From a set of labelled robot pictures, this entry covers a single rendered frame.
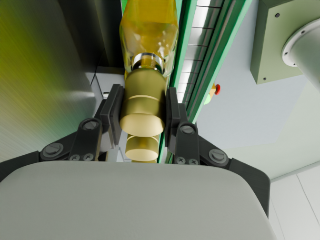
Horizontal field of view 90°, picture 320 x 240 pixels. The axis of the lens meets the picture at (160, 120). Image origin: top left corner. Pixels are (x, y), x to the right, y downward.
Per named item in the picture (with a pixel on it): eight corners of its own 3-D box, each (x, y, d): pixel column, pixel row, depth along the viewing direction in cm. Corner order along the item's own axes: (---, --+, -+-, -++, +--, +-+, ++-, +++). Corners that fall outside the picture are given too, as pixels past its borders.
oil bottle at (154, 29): (137, -38, 25) (113, 35, 13) (173, -35, 25) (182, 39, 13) (139, 4, 30) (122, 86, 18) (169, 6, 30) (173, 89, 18)
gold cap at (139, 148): (127, 110, 17) (121, 148, 15) (160, 111, 17) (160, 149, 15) (130, 127, 20) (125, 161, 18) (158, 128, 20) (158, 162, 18)
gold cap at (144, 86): (123, 65, 12) (113, 110, 10) (168, 68, 13) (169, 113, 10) (127, 96, 15) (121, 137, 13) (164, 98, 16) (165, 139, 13)
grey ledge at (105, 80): (102, 51, 48) (93, 77, 42) (132, 54, 49) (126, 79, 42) (129, 161, 127) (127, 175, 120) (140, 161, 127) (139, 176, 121)
